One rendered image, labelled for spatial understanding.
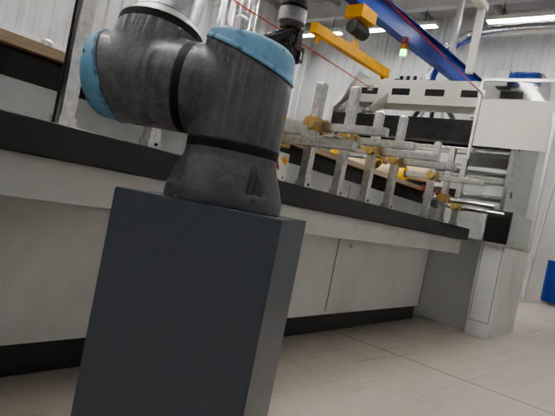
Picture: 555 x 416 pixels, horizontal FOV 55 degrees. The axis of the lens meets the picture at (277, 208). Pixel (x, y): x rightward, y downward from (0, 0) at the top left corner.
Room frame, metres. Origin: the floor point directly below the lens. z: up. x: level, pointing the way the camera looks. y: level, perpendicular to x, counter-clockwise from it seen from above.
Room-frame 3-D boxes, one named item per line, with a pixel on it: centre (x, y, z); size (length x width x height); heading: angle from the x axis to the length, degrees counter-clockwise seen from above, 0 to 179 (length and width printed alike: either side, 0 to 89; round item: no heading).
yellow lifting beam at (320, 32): (6.65, -0.55, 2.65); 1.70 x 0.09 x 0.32; 139
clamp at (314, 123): (2.06, -0.09, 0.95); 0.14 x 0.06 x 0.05; 143
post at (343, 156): (2.25, -0.23, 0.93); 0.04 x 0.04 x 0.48; 53
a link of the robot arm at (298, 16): (1.72, 0.08, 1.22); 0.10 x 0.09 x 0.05; 53
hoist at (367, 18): (6.65, -0.55, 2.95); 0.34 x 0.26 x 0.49; 139
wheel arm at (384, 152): (2.45, -0.44, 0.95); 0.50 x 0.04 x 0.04; 53
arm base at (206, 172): (0.86, 0.09, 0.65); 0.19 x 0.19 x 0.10
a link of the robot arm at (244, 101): (0.86, 0.10, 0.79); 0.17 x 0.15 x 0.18; 77
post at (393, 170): (2.64, -0.53, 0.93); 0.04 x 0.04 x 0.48; 53
